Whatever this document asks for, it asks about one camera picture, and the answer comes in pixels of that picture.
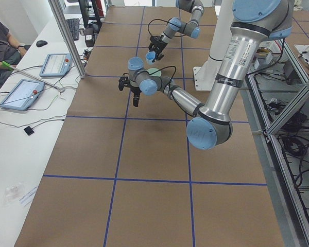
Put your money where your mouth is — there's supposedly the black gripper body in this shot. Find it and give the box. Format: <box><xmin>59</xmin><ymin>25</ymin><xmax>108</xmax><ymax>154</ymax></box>
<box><xmin>150</xmin><ymin>36</ymin><xmax>167</xmax><ymax>52</ymax></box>
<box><xmin>129</xmin><ymin>82</ymin><xmax>141</xmax><ymax>101</ymax></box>

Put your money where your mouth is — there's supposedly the light blue plastic cup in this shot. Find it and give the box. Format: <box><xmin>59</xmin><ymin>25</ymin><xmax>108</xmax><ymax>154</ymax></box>
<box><xmin>145</xmin><ymin>51</ymin><xmax>156</xmax><ymax>65</ymax></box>

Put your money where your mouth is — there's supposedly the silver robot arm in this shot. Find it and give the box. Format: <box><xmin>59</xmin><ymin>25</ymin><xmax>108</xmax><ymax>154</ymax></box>
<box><xmin>128</xmin><ymin>1</ymin><xmax>204</xmax><ymax>107</ymax></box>
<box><xmin>118</xmin><ymin>1</ymin><xmax>294</xmax><ymax>150</ymax></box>

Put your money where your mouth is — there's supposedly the light green ceramic bowl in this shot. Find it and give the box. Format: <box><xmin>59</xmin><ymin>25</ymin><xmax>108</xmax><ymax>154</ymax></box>
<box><xmin>147</xmin><ymin>68</ymin><xmax>162</xmax><ymax>77</ymax></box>

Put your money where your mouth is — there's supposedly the black box with label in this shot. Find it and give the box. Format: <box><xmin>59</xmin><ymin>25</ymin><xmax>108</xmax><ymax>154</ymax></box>
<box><xmin>84</xmin><ymin>28</ymin><xmax>95</xmax><ymax>47</ymax></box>

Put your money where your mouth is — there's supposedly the grey metal rod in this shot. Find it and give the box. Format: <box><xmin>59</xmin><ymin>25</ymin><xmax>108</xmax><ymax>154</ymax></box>
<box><xmin>9</xmin><ymin>65</ymin><xmax>65</xmax><ymax>93</ymax></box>

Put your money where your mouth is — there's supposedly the black keyboard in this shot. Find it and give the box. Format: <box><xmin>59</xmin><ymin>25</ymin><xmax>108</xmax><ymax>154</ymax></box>
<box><xmin>65</xmin><ymin>18</ymin><xmax>79</xmax><ymax>41</ymax></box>

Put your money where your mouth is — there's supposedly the blue teach pendant far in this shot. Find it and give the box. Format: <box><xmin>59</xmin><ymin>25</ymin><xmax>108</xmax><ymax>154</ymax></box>
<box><xmin>39</xmin><ymin>53</ymin><xmax>72</xmax><ymax>77</ymax></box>

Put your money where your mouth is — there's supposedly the blue teach pendant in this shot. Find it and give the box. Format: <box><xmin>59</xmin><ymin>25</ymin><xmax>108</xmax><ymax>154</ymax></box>
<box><xmin>39</xmin><ymin>53</ymin><xmax>72</xmax><ymax>77</ymax></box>
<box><xmin>0</xmin><ymin>79</ymin><xmax>45</xmax><ymax>111</ymax></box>

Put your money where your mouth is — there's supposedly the black computer mouse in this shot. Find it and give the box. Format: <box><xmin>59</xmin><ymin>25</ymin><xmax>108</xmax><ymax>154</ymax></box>
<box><xmin>36</xmin><ymin>40</ymin><xmax>48</xmax><ymax>47</ymax></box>

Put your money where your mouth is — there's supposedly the small black square device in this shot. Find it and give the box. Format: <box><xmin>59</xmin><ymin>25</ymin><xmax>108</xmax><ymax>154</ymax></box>
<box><xmin>23</xmin><ymin>126</ymin><xmax>34</xmax><ymax>136</ymax></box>

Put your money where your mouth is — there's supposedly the blue teach pendant near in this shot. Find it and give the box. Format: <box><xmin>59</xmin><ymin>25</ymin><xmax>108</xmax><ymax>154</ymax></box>
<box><xmin>0</xmin><ymin>79</ymin><xmax>45</xmax><ymax>111</ymax></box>

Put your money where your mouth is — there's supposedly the seated person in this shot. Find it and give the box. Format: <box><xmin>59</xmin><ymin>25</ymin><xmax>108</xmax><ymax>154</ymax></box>
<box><xmin>0</xmin><ymin>21</ymin><xmax>27</xmax><ymax>87</ymax></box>

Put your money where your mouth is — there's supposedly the clear plastic bag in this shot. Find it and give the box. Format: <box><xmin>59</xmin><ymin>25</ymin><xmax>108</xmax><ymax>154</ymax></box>
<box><xmin>3</xmin><ymin>182</ymin><xmax>25</xmax><ymax>206</ymax></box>

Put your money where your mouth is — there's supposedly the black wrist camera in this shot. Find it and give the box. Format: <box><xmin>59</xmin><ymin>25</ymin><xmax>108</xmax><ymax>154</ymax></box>
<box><xmin>118</xmin><ymin>73</ymin><xmax>130</xmax><ymax>91</ymax></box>

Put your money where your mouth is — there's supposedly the black braided left cable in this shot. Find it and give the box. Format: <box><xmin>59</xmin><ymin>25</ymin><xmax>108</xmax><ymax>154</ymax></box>
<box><xmin>149</xmin><ymin>65</ymin><xmax>177</xmax><ymax>85</ymax></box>

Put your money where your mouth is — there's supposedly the black braided cable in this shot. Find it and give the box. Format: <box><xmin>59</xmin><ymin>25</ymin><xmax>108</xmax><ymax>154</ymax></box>
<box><xmin>147</xmin><ymin>18</ymin><xmax>178</xmax><ymax>38</ymax></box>
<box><xmin>149</xmin><ymin>65</ymin><xmax>177</xmax><ymax>85</ymax></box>

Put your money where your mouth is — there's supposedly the black braided right cable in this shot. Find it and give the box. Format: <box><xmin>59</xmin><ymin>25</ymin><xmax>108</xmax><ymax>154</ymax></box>
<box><xmin>147</xmin><ymin>18</ymin><xmax>178</xmax><ymax>38</ymax></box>

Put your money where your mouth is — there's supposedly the aluminium frame post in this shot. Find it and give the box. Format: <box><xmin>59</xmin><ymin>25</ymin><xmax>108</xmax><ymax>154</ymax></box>
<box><xmin>48</xmin><ymin>0</ymin><xmax>85</xmax><ymax>79</ymax></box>

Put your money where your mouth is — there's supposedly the aluminium frame rack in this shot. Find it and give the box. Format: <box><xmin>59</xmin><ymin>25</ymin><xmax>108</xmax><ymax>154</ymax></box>
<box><xmin>243</xmin><ymin>10</ymin><xmax>309</xmax><ymax>247</ymax></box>

